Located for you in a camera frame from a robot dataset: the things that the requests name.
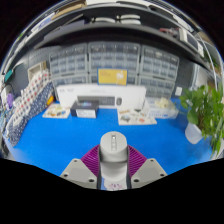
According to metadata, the teal holder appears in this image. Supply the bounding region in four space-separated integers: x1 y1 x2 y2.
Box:
3 68 15 83

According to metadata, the white woven basket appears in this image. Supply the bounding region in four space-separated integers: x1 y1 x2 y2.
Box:
27 60 48 83

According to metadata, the purple object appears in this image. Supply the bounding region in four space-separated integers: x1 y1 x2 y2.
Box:
5 92 15 109

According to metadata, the small dark box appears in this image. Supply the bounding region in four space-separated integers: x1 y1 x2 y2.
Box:
69 99 100 119

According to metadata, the yellow and blue box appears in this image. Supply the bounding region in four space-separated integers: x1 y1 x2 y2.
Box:
97 68 129 87

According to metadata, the grey computer mouse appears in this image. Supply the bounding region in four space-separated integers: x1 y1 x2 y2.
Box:
98 131 130 184

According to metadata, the green potted plant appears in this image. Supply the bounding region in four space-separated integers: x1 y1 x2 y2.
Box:
178 83 224 158

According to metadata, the long white keyboard box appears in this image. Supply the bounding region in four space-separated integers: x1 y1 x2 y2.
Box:
55 84 148 109

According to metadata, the red blue checkered cloth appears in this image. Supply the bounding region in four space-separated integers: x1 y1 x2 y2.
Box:
14 69 53 126

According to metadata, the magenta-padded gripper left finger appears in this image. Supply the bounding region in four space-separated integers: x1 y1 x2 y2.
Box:
59 143 102 190

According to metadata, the white plastic container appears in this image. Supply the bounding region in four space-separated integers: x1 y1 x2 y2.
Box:
143 96 180 120

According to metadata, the navy polka dot cloth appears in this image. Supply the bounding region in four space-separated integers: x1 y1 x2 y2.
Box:
5 81 56 148

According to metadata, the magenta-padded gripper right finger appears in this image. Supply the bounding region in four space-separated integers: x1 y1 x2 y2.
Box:
126 144 168 190

